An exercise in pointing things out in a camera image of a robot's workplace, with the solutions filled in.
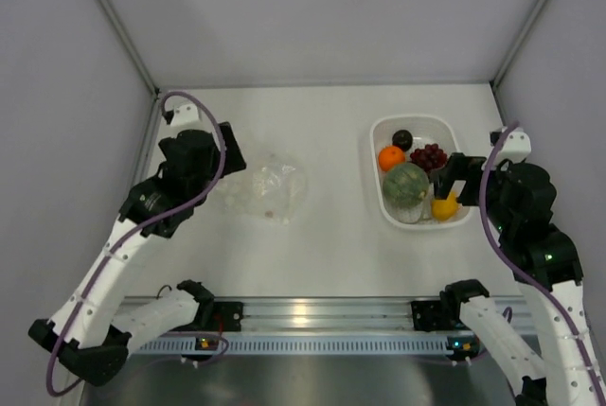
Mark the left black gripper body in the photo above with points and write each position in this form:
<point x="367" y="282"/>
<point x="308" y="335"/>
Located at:
<point x="208" y="177"/>

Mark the left aluminium corner post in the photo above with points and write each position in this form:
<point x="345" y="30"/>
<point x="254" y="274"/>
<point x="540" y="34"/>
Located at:
<point x="125" y="40"/>

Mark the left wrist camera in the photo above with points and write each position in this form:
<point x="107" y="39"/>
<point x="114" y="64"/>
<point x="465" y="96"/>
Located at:
<point x="184" y="116"/>

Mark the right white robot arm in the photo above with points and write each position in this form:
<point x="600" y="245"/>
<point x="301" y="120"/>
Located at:
<point x="565" y="370"/>

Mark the fake yellow lemon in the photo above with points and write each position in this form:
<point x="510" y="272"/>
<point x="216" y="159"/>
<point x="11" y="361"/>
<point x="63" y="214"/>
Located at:
<point x="444" y="209"/>

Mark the left aluminium side rail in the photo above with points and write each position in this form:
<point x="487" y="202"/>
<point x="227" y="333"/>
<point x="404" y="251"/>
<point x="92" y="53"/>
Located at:
<point x="135" y="221"/>

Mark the aluminium front rail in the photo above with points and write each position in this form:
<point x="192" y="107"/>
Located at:
<point x="356" y="314"/>

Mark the fake red grapes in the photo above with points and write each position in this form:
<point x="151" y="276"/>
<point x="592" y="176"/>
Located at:
<point x="429" y="158"/>

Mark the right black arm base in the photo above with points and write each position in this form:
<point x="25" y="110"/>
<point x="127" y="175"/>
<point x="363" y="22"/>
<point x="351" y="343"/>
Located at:
<point x="433" y="315"/>

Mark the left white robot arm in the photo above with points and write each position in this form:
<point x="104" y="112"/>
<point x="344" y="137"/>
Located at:
<point x="87" y="335"/>

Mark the white slotted cable duct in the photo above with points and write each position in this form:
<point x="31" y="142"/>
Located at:
<point x="240" y="344"/>

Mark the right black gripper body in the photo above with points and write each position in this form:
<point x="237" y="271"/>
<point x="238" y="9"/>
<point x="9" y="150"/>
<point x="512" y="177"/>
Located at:
<point x="499" y="215"/>

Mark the fake green melon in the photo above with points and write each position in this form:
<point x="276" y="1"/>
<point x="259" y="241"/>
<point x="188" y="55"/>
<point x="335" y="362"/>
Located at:
<point x="405" y="186"/>

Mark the fake dark plum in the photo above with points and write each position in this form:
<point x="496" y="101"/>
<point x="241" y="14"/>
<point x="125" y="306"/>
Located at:
<point x="403" y="140"/>

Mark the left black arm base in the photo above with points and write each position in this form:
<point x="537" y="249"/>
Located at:
<point x="226" y="316"/>

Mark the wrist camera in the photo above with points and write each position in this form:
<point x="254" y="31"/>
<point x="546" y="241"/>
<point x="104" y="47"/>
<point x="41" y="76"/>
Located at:
<point x="184" y="116"/>
<point x="515" y="149"/>

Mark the fake orange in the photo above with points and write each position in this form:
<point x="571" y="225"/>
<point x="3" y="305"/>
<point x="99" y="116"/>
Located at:
<point x="389" y="157"/>

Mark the right aluminium corner post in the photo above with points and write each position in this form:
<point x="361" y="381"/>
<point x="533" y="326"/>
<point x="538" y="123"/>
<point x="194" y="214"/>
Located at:
<point x="521" y="36"/>

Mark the aluminium corner post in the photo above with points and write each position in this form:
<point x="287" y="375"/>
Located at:
<point x="125" y="40"/>
<point x="521" y="36"/>

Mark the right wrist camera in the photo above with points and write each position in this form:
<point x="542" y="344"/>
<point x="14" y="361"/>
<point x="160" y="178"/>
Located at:
<point x="515" y="149"/>

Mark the polka dot zip bag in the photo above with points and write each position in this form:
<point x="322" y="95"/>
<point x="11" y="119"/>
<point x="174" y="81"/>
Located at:
<point x="272" y="187"/>

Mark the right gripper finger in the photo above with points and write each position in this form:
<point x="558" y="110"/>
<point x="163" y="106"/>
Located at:
<point x="458" y="167"/>
<point x="469" y="195"/>

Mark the white perforated plastic basket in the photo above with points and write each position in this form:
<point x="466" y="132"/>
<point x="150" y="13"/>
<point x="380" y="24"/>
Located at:
<point x="425" y="129"/>

